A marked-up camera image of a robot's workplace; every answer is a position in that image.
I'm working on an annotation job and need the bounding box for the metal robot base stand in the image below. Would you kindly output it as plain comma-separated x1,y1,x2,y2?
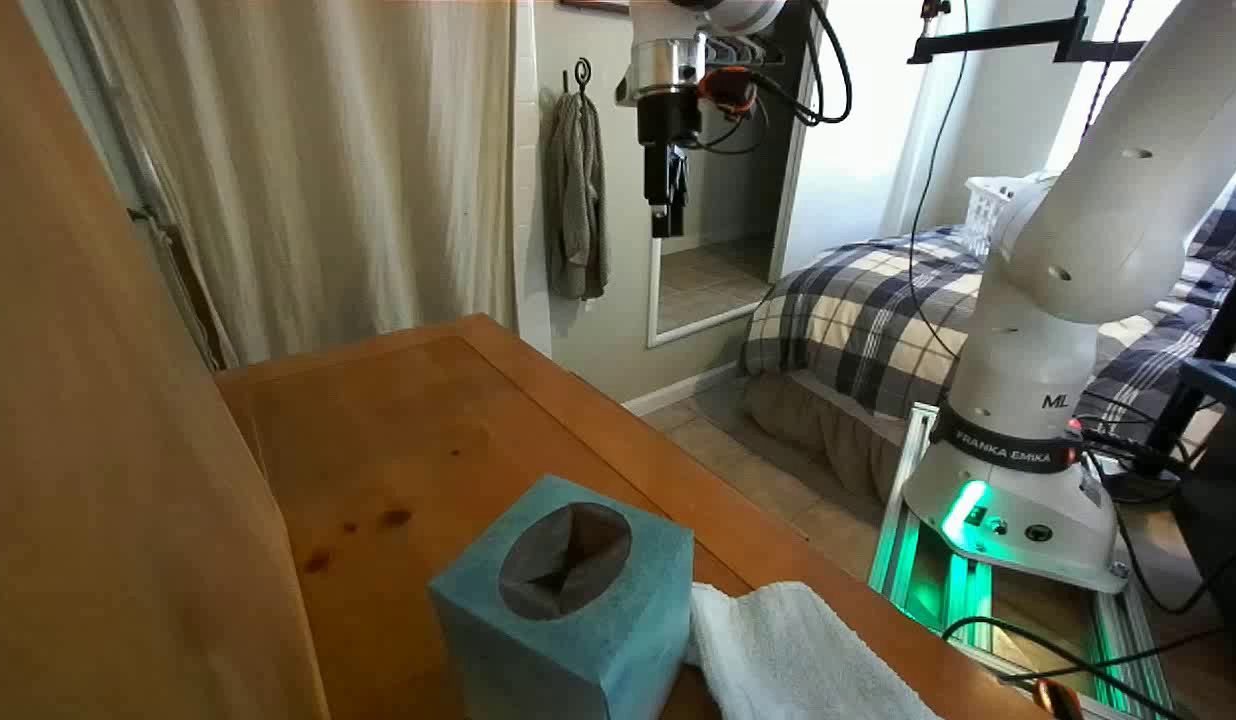
863,397,1168,720

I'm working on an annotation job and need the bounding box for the black overhead stand frame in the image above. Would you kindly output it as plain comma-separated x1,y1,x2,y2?
904,0,1156,70

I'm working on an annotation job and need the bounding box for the white closet trim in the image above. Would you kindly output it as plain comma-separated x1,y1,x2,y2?
507,0,559,359

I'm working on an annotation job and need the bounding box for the blue tissue box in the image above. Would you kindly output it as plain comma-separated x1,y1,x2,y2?
428,474,698,720

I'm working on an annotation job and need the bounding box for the bed with plaid blanket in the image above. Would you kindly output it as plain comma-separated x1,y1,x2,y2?
734,180,1236,512

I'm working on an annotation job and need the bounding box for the black hanging cable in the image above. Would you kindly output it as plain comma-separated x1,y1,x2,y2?
901,0,980,293

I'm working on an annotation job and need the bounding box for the orange black wrist camera mount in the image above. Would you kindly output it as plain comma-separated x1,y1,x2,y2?
698,59,764,121

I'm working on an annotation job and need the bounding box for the grey metal pole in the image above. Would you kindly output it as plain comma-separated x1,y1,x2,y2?
51,0,236,376

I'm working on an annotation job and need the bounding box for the black equipment stand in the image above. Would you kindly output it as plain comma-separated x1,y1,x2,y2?
1143,251,1236,636

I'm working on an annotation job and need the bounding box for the grey hanging towel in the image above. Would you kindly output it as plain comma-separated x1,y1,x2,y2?
541,86,615,303

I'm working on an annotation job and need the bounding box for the cream curtain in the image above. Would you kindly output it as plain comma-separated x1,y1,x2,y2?
73,0,520,374

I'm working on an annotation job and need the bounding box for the copper round object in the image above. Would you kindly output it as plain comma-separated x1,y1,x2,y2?
1031,675,1087,720

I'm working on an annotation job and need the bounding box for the metal wall hook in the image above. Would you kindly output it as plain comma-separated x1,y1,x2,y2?
559,52,601,106

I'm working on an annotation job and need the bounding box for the black floor cable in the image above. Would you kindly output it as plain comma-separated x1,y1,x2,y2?
938,608,1190,720
1067,421,1236,626

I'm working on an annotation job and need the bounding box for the white tissue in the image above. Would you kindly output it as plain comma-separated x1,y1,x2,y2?
689,577,945,720

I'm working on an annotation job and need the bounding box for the large plywood board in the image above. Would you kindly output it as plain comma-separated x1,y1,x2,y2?
0,0,334,720

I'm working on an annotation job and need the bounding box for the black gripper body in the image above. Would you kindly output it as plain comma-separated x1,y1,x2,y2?
637,86,708,195

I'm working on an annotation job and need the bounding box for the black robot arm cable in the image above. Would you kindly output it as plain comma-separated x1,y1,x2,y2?
698,0,859,162

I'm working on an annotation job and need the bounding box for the white framed wall mirror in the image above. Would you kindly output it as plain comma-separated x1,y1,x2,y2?
640,0,816,353

